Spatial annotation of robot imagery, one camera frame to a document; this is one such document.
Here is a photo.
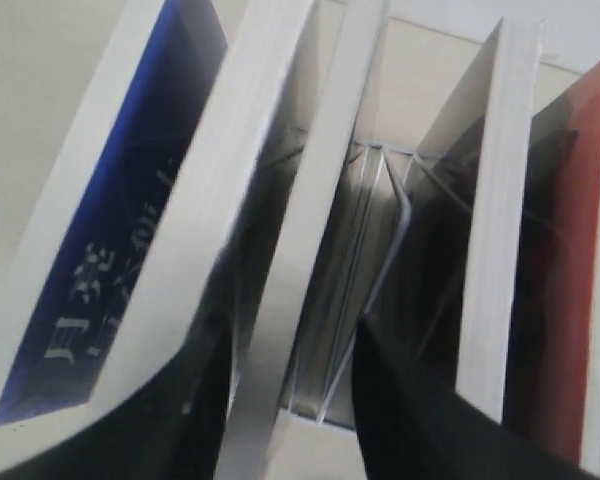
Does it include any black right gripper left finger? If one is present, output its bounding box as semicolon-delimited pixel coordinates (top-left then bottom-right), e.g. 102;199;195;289
0;319;232;479

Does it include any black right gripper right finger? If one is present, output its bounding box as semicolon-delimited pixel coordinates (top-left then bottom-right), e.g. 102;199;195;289
351;317;591;479

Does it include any blue moon cover book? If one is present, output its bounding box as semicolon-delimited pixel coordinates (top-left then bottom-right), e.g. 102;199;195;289
0;0;231;431

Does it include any red teal spine book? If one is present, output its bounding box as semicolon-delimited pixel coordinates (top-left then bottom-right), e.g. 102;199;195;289
504;61;600;479

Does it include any black white spine book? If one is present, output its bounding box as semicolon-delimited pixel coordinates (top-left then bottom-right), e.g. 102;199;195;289
215;1;388;479

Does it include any white wire book rack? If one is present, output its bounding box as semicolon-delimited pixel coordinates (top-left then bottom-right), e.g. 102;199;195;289
274;139;481;426

